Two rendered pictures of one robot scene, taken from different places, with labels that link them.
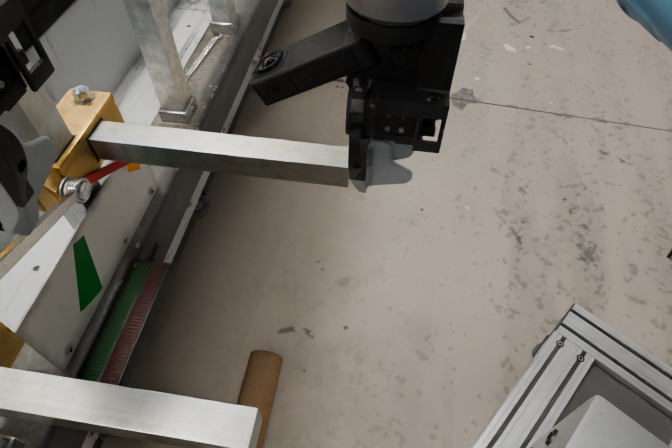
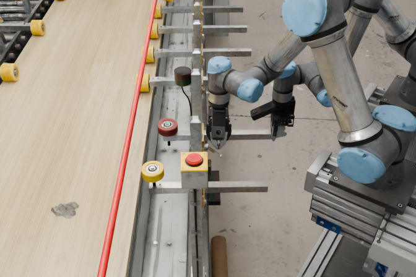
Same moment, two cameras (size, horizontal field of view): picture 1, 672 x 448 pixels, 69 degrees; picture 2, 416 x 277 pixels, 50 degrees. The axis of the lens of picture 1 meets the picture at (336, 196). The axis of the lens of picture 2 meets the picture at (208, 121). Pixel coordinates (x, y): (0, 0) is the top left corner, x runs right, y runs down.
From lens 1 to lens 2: 1.36 m
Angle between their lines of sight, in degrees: 14
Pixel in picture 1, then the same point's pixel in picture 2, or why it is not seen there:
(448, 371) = (299, 236)
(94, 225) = not seen: hidden behind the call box
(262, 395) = (223, 251)
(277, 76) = (258, 114)
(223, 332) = not seen: hidden behind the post
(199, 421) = (256, 183)
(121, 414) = (240, 185)
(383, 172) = (280, 133)
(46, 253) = (167, 178)
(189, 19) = (172, 96)
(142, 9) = not seen: hidden behind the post
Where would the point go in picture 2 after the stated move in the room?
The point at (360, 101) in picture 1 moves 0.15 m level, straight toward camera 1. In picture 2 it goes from (276, 117) to (285, 142)
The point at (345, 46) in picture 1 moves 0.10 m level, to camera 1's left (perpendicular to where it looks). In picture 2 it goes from (273, 107) to (247, 109)
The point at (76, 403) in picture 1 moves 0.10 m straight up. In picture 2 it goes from (229, 184) to (230, 164)
